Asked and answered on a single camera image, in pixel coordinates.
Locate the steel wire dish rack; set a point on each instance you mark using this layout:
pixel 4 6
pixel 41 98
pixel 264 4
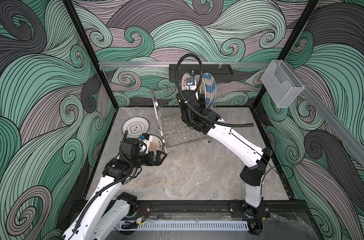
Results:
pixel 174 132

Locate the black wall-mounted tray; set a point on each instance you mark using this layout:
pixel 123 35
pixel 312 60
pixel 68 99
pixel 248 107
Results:
pixel 221 73

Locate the aluminium wall rail back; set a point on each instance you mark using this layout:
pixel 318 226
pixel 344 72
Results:
pixel 142 64

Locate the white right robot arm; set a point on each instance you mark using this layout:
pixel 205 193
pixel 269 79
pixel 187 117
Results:
pixel 210 123

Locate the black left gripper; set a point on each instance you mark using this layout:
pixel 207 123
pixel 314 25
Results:
pixel 158 160

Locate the cream plate floral pattern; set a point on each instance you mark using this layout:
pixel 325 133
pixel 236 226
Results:
pixel 202 94

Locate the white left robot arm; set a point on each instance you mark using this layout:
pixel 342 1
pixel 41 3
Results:
pixel 95 222

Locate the white plate green red rim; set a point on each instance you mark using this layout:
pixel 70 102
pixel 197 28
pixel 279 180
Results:
pixel 133 175

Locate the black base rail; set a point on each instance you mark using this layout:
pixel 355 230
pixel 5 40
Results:
pixel 233 208

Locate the aluminium wall rail right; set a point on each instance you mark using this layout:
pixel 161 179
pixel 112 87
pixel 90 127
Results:
pixel 340 101

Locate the clear plastic wall bin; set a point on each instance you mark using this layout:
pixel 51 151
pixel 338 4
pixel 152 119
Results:
pixel 282 83

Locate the white plate red characters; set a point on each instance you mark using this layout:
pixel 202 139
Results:
pixel 184 77

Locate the aluminium wall rail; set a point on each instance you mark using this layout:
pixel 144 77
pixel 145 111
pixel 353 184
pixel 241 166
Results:
pixel 340 101
pixel 142 64

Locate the white plate green flower outline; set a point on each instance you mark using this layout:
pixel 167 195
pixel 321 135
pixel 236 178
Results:
pixel 135 127

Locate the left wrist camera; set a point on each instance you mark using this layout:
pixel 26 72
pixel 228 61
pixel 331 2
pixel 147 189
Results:
pixel 132 147

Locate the left white plate orange sunburst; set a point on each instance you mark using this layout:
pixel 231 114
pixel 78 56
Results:
pixel 156 143

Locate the white slotted cable duct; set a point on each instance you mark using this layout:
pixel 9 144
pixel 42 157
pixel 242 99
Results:
pixel 188 226

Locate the blue white striped plate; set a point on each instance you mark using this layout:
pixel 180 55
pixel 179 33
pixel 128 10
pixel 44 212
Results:
pixel 213 91
pixel 207 81

